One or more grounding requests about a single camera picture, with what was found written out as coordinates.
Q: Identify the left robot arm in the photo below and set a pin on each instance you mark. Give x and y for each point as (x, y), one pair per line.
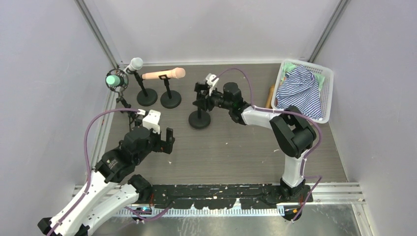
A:
(111, 187)

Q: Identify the pink microphone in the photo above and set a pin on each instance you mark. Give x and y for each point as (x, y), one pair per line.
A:
(175, 73)

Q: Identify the gold microphone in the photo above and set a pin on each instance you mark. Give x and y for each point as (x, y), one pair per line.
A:
(270, 97)

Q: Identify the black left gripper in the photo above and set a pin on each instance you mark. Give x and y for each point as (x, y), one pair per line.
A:
(163, 142)

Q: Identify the green microphone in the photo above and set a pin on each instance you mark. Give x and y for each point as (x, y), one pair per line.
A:
(113, 80)

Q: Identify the black shock mount stand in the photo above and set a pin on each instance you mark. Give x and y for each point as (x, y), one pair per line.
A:
(171, 98)

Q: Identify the aluminium frame rail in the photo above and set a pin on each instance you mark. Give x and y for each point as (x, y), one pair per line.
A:
(101, 123)

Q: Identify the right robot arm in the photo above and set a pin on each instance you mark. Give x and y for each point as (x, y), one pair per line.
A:
(293, 132)

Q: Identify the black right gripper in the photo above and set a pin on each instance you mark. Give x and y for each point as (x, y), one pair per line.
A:
(202, 97)

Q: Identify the blue striped cloth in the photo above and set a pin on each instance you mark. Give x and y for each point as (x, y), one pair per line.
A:
(300, 89)

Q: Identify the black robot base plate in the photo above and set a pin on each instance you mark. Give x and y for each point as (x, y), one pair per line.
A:
(221, 196)

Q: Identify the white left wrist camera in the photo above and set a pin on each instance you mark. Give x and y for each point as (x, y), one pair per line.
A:
(150, 120)

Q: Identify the white microphone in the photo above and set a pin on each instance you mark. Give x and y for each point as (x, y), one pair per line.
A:
(135, 65)

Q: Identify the green cloth in basket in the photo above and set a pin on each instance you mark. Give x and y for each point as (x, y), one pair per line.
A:
(288, 67)

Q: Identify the black stand with clip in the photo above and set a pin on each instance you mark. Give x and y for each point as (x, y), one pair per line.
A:
(199, 119)

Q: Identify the white plastic basket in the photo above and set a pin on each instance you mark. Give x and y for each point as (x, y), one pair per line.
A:
(326, 91)

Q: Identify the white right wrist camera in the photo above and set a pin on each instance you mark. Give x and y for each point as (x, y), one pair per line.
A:
(210, 84)

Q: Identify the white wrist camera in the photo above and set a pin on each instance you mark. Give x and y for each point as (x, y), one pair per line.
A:
(210, 84)
(150, 120)

